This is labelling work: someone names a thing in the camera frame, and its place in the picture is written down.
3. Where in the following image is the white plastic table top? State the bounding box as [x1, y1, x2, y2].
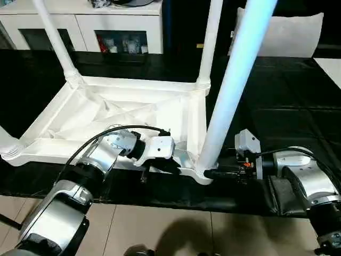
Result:
[1, 76, 214, 187]

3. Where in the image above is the white plastic table leg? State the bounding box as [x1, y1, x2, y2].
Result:
[0, 125, 27, 161]
[195, 0, 224, 90]
[198, 0, 279, 171]
[32, 0, 82, 90]

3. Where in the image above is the black mat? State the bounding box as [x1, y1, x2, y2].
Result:
[0, 49, 341, 218]

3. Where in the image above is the white board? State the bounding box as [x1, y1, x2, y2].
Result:
[313, 57, 341, 90]

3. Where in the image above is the dark blue cabinet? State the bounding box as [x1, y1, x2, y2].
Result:
[161, 0, 240, 58]

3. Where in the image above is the grey cushion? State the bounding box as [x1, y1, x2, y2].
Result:
[227, 7, 325, 58]

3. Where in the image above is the white cabinet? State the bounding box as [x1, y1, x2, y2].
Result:
[0, 0, 164, 54]

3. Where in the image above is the black stand leg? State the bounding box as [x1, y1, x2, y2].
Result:
[0, 213, 23, 231]

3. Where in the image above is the dark grey bag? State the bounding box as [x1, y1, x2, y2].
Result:
[89, 0, 155, 8]

